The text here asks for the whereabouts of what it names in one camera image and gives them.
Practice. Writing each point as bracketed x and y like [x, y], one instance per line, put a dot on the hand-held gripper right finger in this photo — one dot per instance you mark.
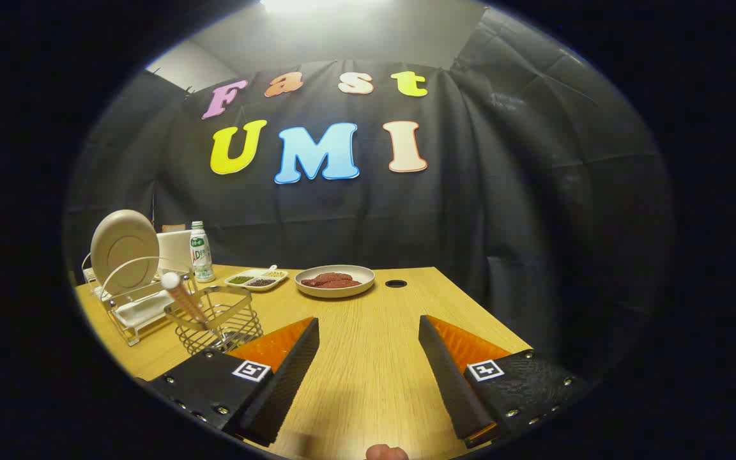
[451, 383]

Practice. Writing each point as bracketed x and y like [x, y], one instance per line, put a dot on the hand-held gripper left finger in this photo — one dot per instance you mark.
[285, 383]

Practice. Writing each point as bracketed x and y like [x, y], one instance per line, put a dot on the beige round plate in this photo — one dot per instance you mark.
[124, 249]

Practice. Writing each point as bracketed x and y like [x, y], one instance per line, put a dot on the beige plate with meat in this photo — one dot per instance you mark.
[336, 292]

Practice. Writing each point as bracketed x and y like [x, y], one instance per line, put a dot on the white divided dish with beans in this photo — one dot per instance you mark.
[256, 281]

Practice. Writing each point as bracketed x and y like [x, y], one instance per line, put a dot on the brown meat patty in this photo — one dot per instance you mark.
[345, 284]
[326, 278]

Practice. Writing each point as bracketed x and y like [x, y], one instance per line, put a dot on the white bottle with green label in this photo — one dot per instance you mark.
[202, 259]

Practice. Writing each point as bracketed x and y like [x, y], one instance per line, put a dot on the black backdrop cloth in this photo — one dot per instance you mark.
[502, 223]

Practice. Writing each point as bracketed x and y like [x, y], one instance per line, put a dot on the white toaster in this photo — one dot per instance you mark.
[175, 250]

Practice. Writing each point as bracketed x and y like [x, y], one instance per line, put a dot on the brown bread slice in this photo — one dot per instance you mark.
[174, 228]

